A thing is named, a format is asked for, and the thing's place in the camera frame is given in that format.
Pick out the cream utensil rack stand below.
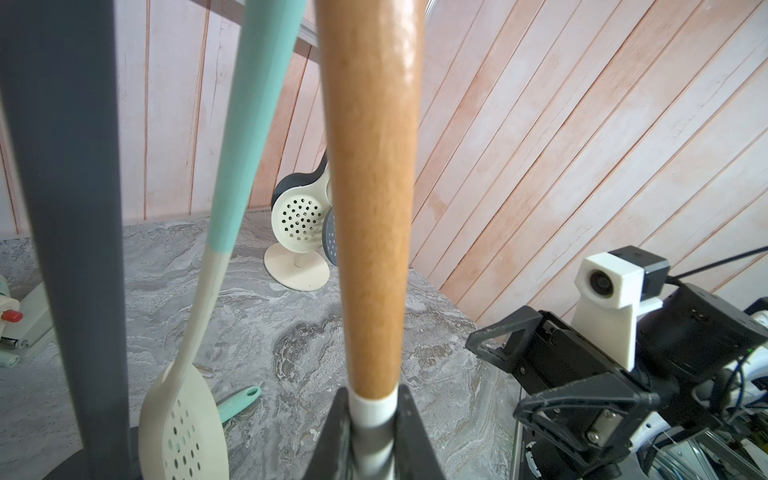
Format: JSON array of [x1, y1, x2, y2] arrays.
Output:
[[264, 243, 330, 291]]

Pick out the grey skimmer behind grey rack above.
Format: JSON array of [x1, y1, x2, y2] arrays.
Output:
[[217, 386, 262, 423]]

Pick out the cream skimmer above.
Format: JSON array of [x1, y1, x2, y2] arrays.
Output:
[[316, 1, 425, 479], [138, 1, 305, 479]]

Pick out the grey skimmer hung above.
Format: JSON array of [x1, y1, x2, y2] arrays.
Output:
[[322, 208, 338, 266], [270, 152, 328, 208]]

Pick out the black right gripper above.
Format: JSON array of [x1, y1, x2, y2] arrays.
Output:
[[465, 306, 666, 468]]

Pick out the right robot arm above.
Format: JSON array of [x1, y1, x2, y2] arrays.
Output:
[[466, 284, 767, 479]]

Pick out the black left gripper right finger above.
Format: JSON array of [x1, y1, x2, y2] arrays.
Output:
[[393, 385, 446, 480]]

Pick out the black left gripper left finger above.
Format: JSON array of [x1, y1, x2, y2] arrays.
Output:
[[302, 387, 354, 480]]

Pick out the mint stapler black top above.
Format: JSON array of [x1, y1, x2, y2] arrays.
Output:
[[1, 283, 55, 368]]

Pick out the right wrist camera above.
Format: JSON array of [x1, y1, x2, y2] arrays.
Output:
[[570, 246, 670, 372]]

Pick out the grey utensil rack stand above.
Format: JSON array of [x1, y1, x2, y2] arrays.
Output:
[[1, 1, 135, 479]]

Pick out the mint green pencil sharpener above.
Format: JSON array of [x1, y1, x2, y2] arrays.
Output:
[[0, 276, 23, 323]]

